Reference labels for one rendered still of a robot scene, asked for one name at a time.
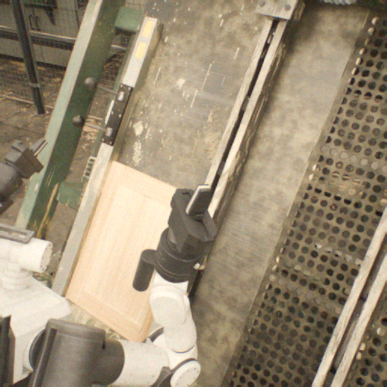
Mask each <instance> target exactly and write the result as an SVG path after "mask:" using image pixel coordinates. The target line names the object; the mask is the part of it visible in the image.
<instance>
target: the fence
mask: <svg viewBox="0 0 387 387"><path fill-rule="evenodd" d="M147 20H149V21H154V23H153V28H152V30H151V33H150V35H149V37H148V38H147V37H144V36H143V35H142V33H143V31H144V27H145V23H146V21H147ZM163 27H164V24H163V23H162V22H160V21H159V20H157V19H155V18H150V17H145V18H144V22H143V26H142V28H141V32H140V35H139V38H138V41H137V42H136V44H135V49H134V51H133V54H132V58H131V60H130V63H129V65H128V69H127V72H126V75H125V79H124V82H123V83H124V84H126V85H130V86H131V87H133V90H132V93H131V96H130V98H129V102H128V106H127V108H126V111H125V115H124V117H123V120H122V124H120V127H119V131H118V133H117V136H116V140H115V143H114V145H113V147H111V146H110V145H107V144H103V143H102V145H101V148H100V150H99V153H98V157H97V160H96V163H95V165H94V170H92V172H91V176H90V178H89V181H88V186H87V188H86V191H85V194H84V197H83V200H82V204H81V206H80V207H79V211H78V214H77V216H76V220H75V222H74V225H73V229H72V232H71V235H70V238H68V241H67V245H66V248H65V250H64V254H63V258H62V259H61V262H60V267H59V269H57V273H56V276H55V279H54V282H53V285H52V288H51V289H52V291H53V292H55V293H57V294H58V295H59V296H61V297H65V296H66V294H67V290H68V287H69V285H70V281H71V280H72V277H73V274H74V271H75V269H76V264H77V261H78V259H79V256H80V252H81V250H82V248H83V246H84V243H85V239H86V237H87V234H88V230H89V228H90V224H91V221H92V219H93V216H94V214H95V211H96V208H97V207H98V203H99V200H100V197H101V193H102V191H103V189H104V185H105V181H106V179H107V177H108V175H109V173H110V168H111V166H112V163H113V161H117V158H118V155H119V151H120V150H121V148H122V145H123V142H124V139H125V135H126V132H127V131H128V126H129V123H130V121H131V118H132V115H133V112H134V110H135V108H136V105H137V102H138V98H139V96H140V93H141V89H142V87H143V84H144V80H145V78H146V75H147V71H148V68H149V67H150V65H151V62H152V59H153V55H154V52H155V50H156V46H157V43H158V41H159V38H160V34H161V32H162V29H163ZM139 42H143V43H146V46H145V49H144V53H143V55H142V58H141V59H140V58H137V57H135V52H136V50H138V45H139Z"/></svg>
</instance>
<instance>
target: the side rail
mask: <svg viewBox="0 0 387 387"><path fill-rule="evenodd" d="M125 1H127V0H88V5H87V8H86V10H85V14H84V17H83V20H82V24H81V26H80V30H79V34H78V36H77V39H76V43H75V46H73V47H74V48H73V50H72V54H71V56H70V60H69V63H68V66H67V71H66V73H65V76H64V79H63V83H62V86H61V88H60V93H58V94H59V95H58V96H57V100H56V102H55V105H54V109H53V112H52V114H51V119H50V122H49V124H48V128H47V132H46V134H45V136H44V138H43V139H46V141H47V142H48V144H47V145H46V147H45V148H43V149H42V150H41V152H40V153H39V155H38V158H37V159H38V160H39V162H40V163H41V164H42V165H43V166H44V167H43V169H42V170H41V171H40V173H39V174H38V173H35V174H34V175H33V176H31V177H30V180H29V184H28V187H27V189H26V193H25V196H24V199H23V204H22V206H21V209H20V211H19V214H18V216H17V220H16V223H15V227H16V228H22V229H26V230H29V231H35V235H34V236H33V238H35V239H38V240H44V241H45V240H46V237H47V234H48V231H49V228H50V226H51V221H52V218H53V216H54V212H55V209H56V208H57V204H58V202H59V201H57V200H56V199H57V193H58V191H59V188H60V185H61V182H62V181H65V180H66V178H67V174H69V171H70V166H71V164H72V161H73V157H74V154H75V152H76V148H77V146H78V143H79V139H80V136H81V134H82V132H83V129H84V126H85V125H84V126H83V127H75V126H74V124H73V118H74V117H75V116H81V117H83V118H84V119H85V121H86V119H87V117H88V112H89V110H90V108H91V104H92V101H93V98H94V94H95V92H96V91H97V89H95V90H94V91H89V90H88V89H87V88H86V86H85V81H86V80H87V79H89V78H93V79H95V80H96V82H98V84H99V81H100V79H101V74H102V72H103V69H104V66H105V63H106V60H107V56H108V54H109V51H110V46H112V44H113V40H114V36H115V34H116V29H115V22H116V18H117V16H118V13H119V9H120V7H124V6H125Z"/></svg>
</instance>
